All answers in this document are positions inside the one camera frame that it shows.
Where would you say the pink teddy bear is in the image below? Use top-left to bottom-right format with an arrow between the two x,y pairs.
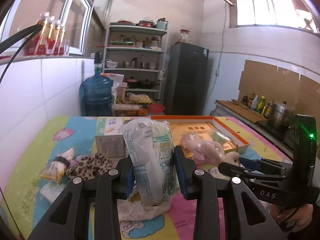
180,133 -> 241,167

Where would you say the green sponge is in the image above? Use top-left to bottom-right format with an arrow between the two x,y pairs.
211,130 -> 236,151

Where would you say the leopard print scrunchie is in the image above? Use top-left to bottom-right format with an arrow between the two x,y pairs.
66,153 -> 115,180

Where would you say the yellow white taped packet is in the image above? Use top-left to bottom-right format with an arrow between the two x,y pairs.
40,148 -> 74,183

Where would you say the green white wipes pack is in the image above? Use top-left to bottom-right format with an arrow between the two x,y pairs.
121,118 -> 177,206

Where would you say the small teal tissue pack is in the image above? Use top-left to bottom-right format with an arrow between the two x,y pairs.
40,182 -> 65,203

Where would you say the white floral scrunchie cloth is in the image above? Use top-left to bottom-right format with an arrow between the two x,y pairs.
117,186 -> 171,222

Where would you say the person right hand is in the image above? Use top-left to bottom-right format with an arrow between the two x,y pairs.
270,204 -> 313,232

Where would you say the steel steamer pot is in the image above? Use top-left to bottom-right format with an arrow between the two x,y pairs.
267,101 -> 294,131

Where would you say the green sauce bottle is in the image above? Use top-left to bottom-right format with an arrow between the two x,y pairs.
256,96 -> 266,114

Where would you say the wooden cutting board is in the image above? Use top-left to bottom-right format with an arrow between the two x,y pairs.
216,100 -> 267,124

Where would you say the orange cardboard box tray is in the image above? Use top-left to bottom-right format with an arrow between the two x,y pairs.
150,115 -> 249,153

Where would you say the colourful cartoon quilt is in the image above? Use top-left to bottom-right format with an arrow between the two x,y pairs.
1,115 -> 289,239

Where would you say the green white mask box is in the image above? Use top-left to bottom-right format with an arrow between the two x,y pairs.
95,116 -> 126,158

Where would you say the red plastic basket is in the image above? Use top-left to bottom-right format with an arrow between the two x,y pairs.
149,103 -> 165,114

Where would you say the egg tray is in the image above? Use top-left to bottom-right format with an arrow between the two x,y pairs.
127,93 -> 152,105

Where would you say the black refrigerator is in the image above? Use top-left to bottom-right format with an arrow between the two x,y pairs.
163,42 -> 209,115

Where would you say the blue water jug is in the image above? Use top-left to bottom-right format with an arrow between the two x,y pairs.
79,52 -> 113,117

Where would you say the glass jar on fridge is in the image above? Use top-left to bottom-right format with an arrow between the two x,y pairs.
180,29 -> 190,43

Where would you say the metal kitchen shelf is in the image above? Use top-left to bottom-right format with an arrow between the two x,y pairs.
103,22 -> 169,101

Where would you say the pack of drink bottles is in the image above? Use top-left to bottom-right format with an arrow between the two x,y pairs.
26,12 -> 66,56

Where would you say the sliding window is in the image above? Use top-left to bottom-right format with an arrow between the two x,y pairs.
1,0 -> 91,54

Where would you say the black cable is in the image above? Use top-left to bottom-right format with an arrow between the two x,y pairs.
0,24 -> 43,84

